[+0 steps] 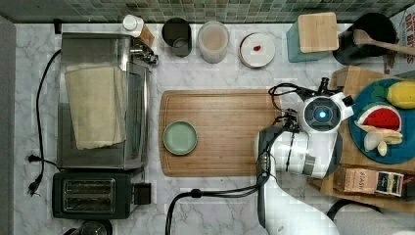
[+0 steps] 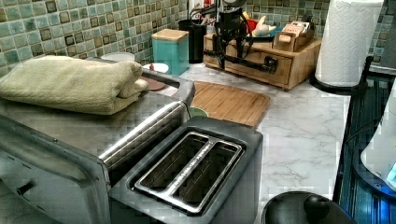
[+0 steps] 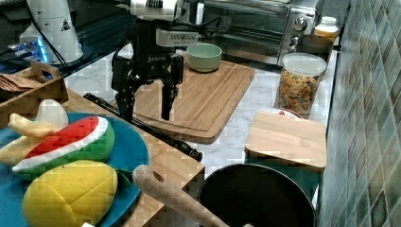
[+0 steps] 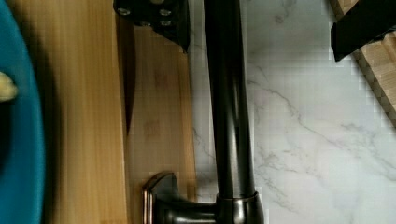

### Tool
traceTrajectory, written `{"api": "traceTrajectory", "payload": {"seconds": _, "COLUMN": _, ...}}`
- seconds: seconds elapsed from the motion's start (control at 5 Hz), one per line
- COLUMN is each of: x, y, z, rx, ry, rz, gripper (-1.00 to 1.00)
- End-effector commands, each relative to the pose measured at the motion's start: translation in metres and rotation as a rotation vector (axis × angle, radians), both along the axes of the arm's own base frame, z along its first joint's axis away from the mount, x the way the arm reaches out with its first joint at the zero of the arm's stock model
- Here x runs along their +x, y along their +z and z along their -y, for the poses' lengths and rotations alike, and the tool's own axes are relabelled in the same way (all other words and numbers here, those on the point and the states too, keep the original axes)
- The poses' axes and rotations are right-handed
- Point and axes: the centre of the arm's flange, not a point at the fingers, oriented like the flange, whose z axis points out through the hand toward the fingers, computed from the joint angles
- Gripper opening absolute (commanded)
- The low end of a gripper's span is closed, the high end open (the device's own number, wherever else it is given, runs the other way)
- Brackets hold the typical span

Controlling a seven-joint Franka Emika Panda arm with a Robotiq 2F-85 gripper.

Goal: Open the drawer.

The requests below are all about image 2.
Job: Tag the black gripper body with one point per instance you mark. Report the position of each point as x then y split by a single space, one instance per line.
232 25

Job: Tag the wooden drawer box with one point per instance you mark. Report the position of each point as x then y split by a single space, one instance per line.
280 68

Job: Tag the black drawer handle bar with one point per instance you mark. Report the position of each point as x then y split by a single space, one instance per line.
246 62

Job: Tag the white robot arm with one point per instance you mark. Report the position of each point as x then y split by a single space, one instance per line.
377 160

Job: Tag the toy garlic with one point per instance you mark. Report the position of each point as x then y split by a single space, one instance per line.
262 29

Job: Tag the black utensil holder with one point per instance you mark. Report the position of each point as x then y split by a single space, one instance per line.
197 32

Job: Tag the pink tea box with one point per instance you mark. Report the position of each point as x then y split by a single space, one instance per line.
286 38

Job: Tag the teal canister with wooden lid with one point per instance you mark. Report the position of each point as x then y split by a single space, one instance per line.
172 48

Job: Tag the dark tea bag packet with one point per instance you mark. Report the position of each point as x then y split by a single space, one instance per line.
303 26

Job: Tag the wooden cutting board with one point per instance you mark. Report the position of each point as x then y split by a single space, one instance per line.
230 103

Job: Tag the white bowl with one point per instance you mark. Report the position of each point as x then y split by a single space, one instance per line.
156 67

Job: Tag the paper towel roll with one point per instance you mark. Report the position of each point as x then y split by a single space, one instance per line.
347 36

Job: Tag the black paper towel holder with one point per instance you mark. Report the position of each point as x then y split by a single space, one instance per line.
340 88

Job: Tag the folded beige towel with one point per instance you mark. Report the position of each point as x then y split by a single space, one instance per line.
75 85

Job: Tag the black two-slot toaster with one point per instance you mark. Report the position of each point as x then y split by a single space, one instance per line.
208 171

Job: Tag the black kettle lid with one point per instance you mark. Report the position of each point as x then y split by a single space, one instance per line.
302 207

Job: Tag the stainless steel toaster oven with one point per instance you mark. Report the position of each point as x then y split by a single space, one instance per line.
58 166

